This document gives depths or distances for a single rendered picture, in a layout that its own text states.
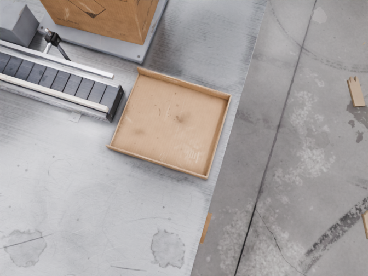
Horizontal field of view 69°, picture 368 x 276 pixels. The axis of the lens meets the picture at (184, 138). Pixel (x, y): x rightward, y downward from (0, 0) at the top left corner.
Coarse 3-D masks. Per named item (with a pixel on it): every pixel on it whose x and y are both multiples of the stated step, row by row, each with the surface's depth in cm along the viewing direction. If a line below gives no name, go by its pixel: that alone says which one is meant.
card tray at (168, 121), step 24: (144, 72) 83; (144, 96) 83; (168, 96) 83; (192, 96) 84; (216, 96) 84; (120, 120) 81; (144, 120) 81; (168, 120) 81; (192, 120) 82; (216, 120) 82; (120, 144) 79; (144, 144) 79; (168, 144) 79; (192, 144) 80; (216, 144) 76; (192, 168) 78
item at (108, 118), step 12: (0, 48) 82; (36, 60) 81; (72, 72) 80; (0, 84) 78; (12, 84) 79; (108, 84) 79; (36, 96) 78; (48, 96) 78; (120, 96) 82; (72, 108) 79; (84, 108) 77; (108, 120) 79
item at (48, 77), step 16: (0, 64) 80; (16, 64) 80; (32, 64) 80; (32, 80) 79; (48, 80) 79; (64, 80) 79; (80, 80) 79; (80, 96) 78; (96, 96) 78; (112, 96) 78
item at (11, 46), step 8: (0, 40) 73; (8, 48) 74; (16, 48) 72; (24, 48) 72; (40, 56) 72; (48, 56) 72; (64, 64) 72; (72, 64) 71; (80, 64) 71; (88, 72) 72; (96, 72) 71; (104, 72) 71
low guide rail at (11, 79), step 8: (8, 80) 76; (16, 80) 75; (24, 80) 75; (32, 88) 75; (40, 88) 74; (48, 88) 75; (56, 96) 76; (64, 96) 74; (72, 96) 74; (80, 104) 75; (88, 104) 74; (96, 104) 74
